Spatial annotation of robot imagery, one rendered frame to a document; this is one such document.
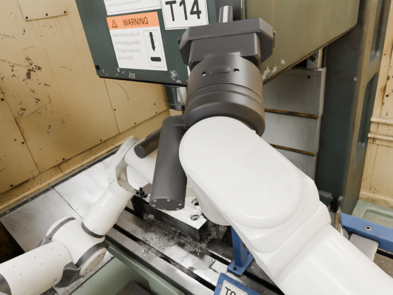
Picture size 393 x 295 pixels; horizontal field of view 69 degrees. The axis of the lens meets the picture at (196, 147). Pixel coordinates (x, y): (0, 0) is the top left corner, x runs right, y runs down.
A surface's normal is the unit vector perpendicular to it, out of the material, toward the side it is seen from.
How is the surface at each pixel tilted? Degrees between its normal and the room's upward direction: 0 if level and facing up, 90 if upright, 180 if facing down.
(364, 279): 23
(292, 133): 89
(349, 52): 90
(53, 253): 42
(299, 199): 61
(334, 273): 32
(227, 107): 75
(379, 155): 90
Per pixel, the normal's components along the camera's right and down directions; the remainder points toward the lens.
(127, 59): -0.62, 0.44
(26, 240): 0.19, -0.71
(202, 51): -0.19, -0.51
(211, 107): -0.31, 0.26
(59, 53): 0.77, 0.21
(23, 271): 0.54, -0.81
